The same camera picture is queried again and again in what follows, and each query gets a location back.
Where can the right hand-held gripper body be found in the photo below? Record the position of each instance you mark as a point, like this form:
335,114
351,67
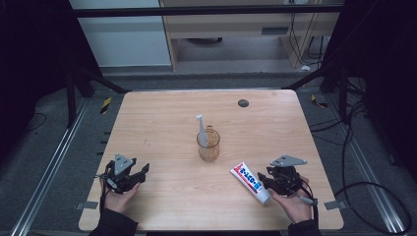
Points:
285,178

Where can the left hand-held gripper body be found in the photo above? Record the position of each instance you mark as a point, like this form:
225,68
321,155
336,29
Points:
121,170

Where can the white toothpaste tube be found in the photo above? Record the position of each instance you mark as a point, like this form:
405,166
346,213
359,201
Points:
249,180

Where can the clear amber glass cup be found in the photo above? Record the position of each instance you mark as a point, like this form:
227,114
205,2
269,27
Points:
208,150

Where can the white electric toothbrush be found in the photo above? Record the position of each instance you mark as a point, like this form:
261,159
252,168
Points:
201,131

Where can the person's left hand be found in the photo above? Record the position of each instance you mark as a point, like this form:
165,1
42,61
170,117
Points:
118,201

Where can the person's right hand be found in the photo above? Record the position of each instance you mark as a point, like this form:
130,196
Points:
296,209

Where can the yellow black striped tape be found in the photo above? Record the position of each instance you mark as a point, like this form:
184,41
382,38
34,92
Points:
318,101
105,105

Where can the grey round table grommet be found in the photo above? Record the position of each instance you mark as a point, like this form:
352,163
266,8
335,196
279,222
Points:
243,103

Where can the black metal stand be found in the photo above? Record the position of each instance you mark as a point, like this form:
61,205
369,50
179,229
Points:
71,98
342,95

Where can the white cabinet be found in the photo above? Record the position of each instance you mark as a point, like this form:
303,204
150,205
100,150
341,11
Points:
124,39

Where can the black curtain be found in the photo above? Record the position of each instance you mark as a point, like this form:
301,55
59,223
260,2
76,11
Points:
32,65
387,82

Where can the light wooden desk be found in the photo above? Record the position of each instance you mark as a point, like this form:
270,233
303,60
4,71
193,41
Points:
229,26

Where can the grey metal table bracket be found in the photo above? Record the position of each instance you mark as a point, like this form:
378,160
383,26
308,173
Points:
86,205
335,205

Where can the aluminium floor rail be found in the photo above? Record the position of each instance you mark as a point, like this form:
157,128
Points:
49,164
370,177

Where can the black horizontal frame bar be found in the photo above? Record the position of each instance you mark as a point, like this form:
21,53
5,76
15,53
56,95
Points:
196,11

